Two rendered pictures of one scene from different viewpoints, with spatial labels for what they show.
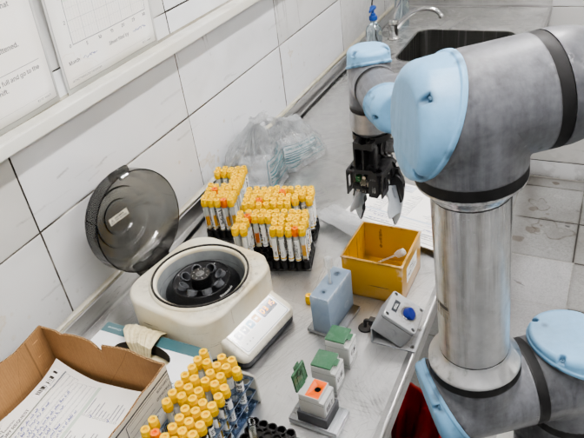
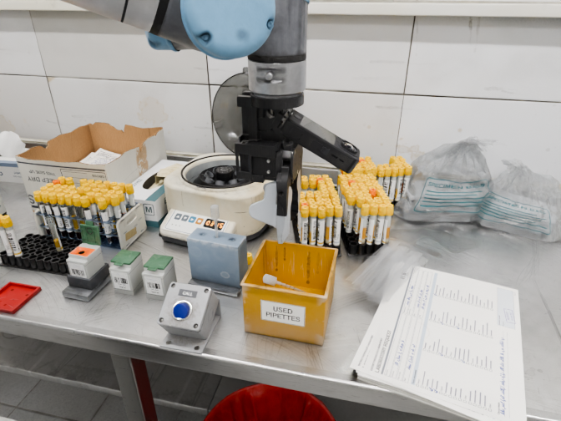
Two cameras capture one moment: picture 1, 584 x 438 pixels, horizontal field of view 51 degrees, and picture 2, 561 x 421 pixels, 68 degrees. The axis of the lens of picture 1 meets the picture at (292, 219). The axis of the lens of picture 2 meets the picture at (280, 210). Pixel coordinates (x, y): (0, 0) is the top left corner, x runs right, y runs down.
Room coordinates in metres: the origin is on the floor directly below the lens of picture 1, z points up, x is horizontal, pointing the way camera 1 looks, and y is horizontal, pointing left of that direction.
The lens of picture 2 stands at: (0.86, -0.70, 1.37)
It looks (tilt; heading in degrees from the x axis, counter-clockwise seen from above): 28 degrees down; 74
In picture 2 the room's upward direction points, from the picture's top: straight up
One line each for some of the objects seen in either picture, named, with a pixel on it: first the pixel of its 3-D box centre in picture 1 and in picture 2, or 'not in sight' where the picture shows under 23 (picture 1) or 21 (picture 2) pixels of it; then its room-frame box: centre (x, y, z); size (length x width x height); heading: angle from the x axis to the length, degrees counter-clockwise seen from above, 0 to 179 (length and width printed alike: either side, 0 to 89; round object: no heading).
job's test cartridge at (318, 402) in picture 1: (316, 401); (87, 265); (0.69, 0.00, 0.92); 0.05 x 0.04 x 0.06; 58
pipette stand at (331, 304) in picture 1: (332, 301); (218, 259); (0.93, -0.06, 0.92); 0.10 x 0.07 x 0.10; 146
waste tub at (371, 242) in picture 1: (381, 262); (291, 289); (1.03, -0.18, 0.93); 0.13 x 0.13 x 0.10; 60
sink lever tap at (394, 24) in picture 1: (418, 18); not in sight; (2.60, -0.65, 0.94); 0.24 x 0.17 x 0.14; 61
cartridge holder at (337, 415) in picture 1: (318, 412); (89, 277); (0.69, 0.00, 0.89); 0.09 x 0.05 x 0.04; 58
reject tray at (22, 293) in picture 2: not in sight; (11, 296); (0.56, 0.00, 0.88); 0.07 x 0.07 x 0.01; 61
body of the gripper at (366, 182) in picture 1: (371, 160); (272, 136); (1.01, -0.16, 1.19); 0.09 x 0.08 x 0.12; 150
